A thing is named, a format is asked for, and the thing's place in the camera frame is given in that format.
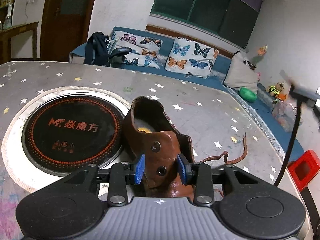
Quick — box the square butterfly-print cushion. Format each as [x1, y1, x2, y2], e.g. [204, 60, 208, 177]
[165, 37, 218, 79]

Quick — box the brown wooden door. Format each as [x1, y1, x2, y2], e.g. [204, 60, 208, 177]
[40, 0, 102, 62]

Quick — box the green round toy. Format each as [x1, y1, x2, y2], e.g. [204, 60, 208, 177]
[239, 87, 257, 103]

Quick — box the teddy bear in yellow vest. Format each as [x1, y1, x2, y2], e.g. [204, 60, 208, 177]
[266, 82, 285, 98]

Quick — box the paper pinwheel flower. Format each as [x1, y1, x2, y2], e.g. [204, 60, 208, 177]
[250, 44, 268, 65]

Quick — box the wooden shelf cabinet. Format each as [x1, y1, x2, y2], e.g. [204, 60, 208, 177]
[0, 0, 19, 30]

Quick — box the dark blue backpack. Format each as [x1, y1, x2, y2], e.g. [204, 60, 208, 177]
[84, 32, 110, 67]

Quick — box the brown leather shoe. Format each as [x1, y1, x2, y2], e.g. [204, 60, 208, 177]
[121, 96, 195, 200]

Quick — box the stack of books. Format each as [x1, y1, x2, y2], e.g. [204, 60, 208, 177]
[106, 36, 120, 53]

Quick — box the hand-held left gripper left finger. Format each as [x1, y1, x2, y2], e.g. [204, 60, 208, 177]
[64, 153, 146, 207]

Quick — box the blue corner sofa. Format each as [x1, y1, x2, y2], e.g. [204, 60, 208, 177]
[69, 26, 305, 165]

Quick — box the red plastic stool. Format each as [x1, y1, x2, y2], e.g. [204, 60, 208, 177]
[287, 149, 320, 190]

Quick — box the wooden side table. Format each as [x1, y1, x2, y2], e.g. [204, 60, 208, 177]
[0, 21, 40, 65]

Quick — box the round black induction cooktop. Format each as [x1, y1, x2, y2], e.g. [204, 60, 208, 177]
[21, 94, 125, 174]

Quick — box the plain grey pillow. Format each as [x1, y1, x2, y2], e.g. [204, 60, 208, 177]
[224, 51, 259, 94]

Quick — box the black curved padded object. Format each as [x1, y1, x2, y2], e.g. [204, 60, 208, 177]
[109, 47, 130, 68]

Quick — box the green-framed window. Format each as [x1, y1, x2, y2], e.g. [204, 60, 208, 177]
[150, 0, 264, 50]

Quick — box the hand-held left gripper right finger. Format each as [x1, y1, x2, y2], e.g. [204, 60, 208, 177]
[177, 154, 253, 207]

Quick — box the clear bag of toys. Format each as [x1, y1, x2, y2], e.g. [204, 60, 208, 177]
[271, 101, 304, 133]

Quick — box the long butterfly-print cushion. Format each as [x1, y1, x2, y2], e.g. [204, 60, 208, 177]
[110, 31, 163, 69]

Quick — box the black cable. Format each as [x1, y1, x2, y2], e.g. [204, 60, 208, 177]
[274, 100, 304, 187]

